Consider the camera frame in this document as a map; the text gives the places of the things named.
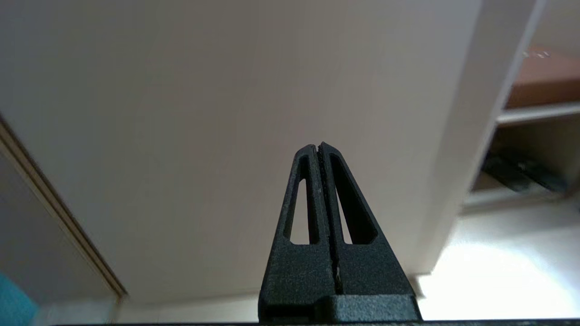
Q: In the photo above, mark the brown leather bench cushion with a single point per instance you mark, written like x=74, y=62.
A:
x=548, y=86

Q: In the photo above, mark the blue patterned hallway carpet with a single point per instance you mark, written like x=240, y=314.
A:
x=13, y=303

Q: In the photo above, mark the beige wooden bench shelf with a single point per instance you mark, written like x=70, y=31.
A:
x=534, y=115

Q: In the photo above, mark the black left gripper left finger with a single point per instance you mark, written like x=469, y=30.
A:
x=290, y=280

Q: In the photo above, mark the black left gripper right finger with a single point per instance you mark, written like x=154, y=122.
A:
x=371, y=280

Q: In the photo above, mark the grey marble door threshold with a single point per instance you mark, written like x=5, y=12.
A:
x=77, y=312

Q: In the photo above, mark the beige room door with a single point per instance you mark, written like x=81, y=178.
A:
x=226, y=113

